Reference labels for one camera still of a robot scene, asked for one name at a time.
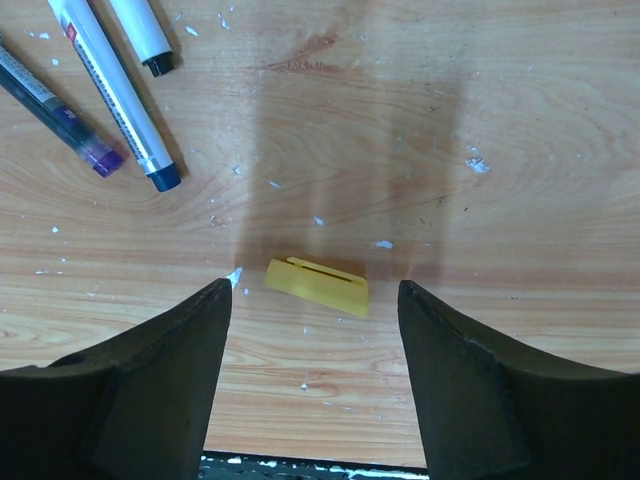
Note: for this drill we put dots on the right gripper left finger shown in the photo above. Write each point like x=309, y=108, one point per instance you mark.
x=136, y=406

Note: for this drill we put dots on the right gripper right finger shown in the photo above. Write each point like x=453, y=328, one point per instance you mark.
x=492, y=407

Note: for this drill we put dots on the yellow pen cap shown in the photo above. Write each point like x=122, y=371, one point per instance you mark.
x=320, y=284

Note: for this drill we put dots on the purple gel pen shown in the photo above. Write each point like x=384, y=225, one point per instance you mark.
x=57, y=116

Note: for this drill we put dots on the white marker blue end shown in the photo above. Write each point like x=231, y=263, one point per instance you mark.
x=110, y=76

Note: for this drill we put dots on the white marker black tip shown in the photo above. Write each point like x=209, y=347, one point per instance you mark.
x=145, y=35

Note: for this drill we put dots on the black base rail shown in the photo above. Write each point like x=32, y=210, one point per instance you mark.
x=232, y=465

